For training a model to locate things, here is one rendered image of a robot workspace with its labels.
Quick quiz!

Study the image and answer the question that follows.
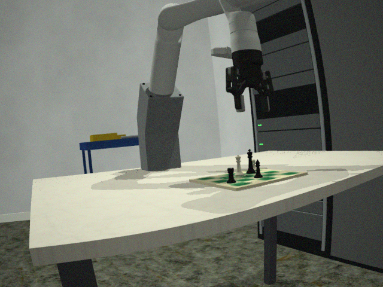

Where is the green and cream chessboard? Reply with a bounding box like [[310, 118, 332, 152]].
[[189, 169, 308, 191]]

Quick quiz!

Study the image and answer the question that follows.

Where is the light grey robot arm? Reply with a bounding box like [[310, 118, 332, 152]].
[[149, 0, 273, 95]]

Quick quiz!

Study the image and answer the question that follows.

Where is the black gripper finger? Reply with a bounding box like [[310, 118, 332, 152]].
[[254, 71, 274, 112], [226, 66, 254, 112]]

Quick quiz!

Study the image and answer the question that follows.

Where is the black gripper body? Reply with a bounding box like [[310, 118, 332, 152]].
[[232, 49, 263, 88]]

